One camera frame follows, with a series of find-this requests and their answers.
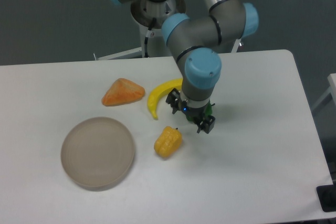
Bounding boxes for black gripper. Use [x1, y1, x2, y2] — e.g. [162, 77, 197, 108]
[165, 89, 216, 134]

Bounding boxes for yellow bell pepper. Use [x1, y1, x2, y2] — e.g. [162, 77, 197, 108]
[154, 126, 183, 158]

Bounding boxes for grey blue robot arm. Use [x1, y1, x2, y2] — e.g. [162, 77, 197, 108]
[111, 0, 259, 133]

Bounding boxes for green bell pepper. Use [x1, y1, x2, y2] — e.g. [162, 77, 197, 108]
[186, 102, 216, 122]

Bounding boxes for yellow banana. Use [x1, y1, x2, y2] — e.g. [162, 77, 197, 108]
[147, 78, 183, 120]

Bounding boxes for orange triangular bread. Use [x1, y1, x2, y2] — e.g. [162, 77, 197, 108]
[101, 78, 145, 106]

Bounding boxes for beige round plate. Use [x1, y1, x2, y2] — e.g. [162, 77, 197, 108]
[60, 117, 135, 191]

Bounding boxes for white furniture at right edge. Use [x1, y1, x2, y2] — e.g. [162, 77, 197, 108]
[311, 73, 335, 116]

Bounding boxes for black device at table edge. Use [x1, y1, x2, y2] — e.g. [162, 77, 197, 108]
[316, 185, 336, 212]

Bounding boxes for black cable on pedestal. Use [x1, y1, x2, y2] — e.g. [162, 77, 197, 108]
[143, 17, 157, 58]

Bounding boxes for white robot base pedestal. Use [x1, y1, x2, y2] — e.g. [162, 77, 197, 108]
[97, 0, 186, 60]

